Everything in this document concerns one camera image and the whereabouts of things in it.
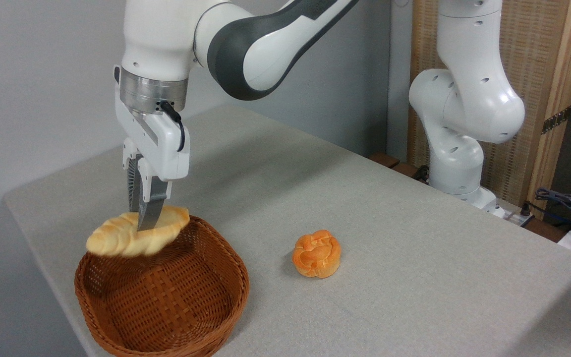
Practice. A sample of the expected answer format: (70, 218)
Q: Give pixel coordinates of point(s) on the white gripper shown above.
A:
(164, 148)

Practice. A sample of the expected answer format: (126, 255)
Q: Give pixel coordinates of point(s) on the long pale braided bread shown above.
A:
(127, 240)

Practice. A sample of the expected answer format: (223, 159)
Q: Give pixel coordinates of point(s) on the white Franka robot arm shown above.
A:
(265, 44)

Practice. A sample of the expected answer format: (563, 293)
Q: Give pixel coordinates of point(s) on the brown woven wicker basket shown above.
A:
(166, 297)

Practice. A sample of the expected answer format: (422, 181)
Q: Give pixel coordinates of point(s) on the round orange braided bread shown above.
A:
(316, 254)

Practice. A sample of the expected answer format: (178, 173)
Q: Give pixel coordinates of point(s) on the brown wooden ledge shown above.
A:
(389, 162)

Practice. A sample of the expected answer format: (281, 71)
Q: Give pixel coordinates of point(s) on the metal screen hinge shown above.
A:
(556, 119)

